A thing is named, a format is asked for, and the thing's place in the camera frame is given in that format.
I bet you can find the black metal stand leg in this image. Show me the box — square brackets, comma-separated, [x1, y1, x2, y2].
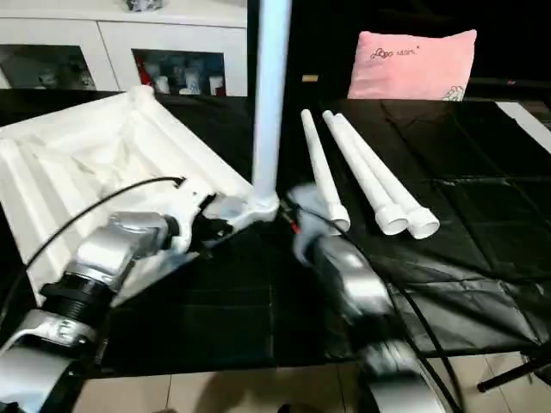
[476, 354, 551, 394]

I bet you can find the black work mat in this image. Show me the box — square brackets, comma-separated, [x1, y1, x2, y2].
[0, 86, 551, 379]

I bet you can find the white plastic table top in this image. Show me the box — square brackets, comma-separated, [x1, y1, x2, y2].
[0, 85, 282, 304]

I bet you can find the white glass-door cabinet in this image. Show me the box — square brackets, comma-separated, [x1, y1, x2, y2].
[0, 0, 251, 98]

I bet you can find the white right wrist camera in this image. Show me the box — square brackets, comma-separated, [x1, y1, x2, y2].
[287, 182, 335, 216]

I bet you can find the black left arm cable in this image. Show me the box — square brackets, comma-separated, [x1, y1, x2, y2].
[0, 176, 187, 321]

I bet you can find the white plastic table leg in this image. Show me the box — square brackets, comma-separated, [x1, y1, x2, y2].
[300, 109, 352, 236]
[333, 113, 441, 241]
[322, 110, 411, 237]
[251, 0, 294, 221]

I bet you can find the pink pillow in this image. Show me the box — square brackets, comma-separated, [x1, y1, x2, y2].
[346, 29, 478, 102]

